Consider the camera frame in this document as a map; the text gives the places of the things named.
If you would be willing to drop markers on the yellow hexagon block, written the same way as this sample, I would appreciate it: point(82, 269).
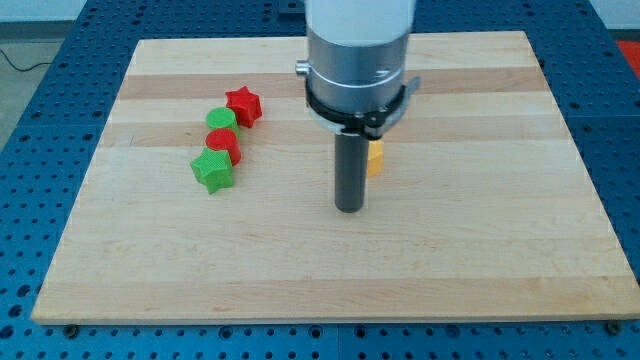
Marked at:
point(375, 160)

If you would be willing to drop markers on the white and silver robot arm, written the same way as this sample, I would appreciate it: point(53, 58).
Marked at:
point(356, 62)

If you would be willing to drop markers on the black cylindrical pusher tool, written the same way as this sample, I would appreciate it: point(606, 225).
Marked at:
point(351, 157)

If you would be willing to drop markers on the red star block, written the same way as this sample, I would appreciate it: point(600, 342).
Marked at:
point(246, 106)

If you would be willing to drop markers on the red cylinder block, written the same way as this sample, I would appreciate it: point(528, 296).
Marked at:
point(225, 139)

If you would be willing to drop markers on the green star block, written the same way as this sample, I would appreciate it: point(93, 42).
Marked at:
point(213, 169)

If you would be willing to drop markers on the green cylinder block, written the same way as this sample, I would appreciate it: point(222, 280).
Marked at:
point(222, 117)

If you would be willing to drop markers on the wooden board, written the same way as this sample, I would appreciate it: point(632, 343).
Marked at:
point(484, 210)

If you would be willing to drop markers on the red object at right edge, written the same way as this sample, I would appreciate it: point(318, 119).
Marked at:
point(631, 52)

